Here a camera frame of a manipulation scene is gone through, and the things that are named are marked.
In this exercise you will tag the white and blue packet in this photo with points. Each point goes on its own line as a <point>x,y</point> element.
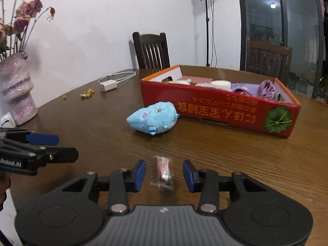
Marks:
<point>6,120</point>

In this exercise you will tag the pink sponge block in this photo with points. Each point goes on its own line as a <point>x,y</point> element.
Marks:
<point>198,79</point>

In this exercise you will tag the pink speckled vase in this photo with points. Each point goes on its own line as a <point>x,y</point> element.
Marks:
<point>18,92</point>

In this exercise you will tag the blue plush toy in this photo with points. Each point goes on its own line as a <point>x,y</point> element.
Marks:
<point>153,117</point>

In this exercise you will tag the clear plastic packet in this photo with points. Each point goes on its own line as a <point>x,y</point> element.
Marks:
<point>163,171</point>

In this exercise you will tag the white charger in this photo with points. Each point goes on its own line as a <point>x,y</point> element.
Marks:
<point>109,85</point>

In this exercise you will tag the dark wooden chair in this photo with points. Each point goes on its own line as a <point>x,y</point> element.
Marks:
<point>151,51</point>
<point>269,59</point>

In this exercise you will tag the black light stand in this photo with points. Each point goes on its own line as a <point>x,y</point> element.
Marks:
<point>206,30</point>

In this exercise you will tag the dried pink flowers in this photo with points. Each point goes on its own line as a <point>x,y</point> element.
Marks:
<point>24,12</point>

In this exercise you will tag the scattered yellow petals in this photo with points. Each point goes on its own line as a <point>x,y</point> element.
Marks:
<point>87,93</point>

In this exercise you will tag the red cardboard box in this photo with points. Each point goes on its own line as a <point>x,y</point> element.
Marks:
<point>220,112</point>

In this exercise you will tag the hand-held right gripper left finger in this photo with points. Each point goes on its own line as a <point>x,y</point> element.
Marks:
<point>140,175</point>

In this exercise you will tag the sliding glass door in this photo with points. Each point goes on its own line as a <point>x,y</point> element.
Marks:
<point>299,25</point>

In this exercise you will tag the lavender cloth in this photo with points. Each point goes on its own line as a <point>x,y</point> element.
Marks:
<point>244,88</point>

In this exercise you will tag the purple satin pouch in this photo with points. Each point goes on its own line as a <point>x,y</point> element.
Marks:
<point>266,88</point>

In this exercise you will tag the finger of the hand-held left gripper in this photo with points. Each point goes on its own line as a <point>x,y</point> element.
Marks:
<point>43,139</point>
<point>64,155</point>

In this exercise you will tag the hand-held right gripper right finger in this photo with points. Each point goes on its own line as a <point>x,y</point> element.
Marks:
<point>188,175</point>

